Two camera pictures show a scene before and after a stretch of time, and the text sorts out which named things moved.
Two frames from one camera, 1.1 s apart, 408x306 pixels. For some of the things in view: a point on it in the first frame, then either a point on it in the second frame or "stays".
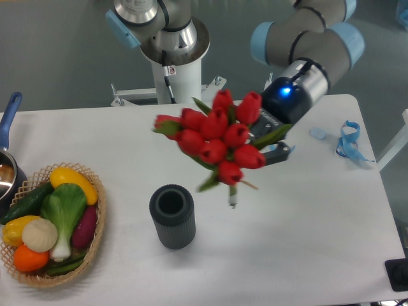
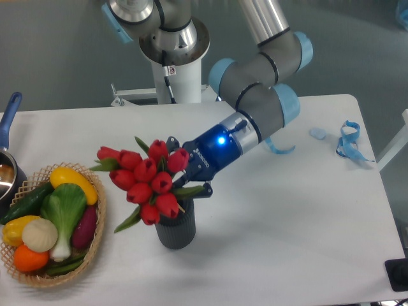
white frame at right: x=401 y=141 stays
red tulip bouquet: x=224 y=136 to x=148 y=178
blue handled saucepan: x=13 y=181 stays
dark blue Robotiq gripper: x=283 y=103 to x=210 y=152
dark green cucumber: x=30 y=204 stays
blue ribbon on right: x=347 y=145 stays
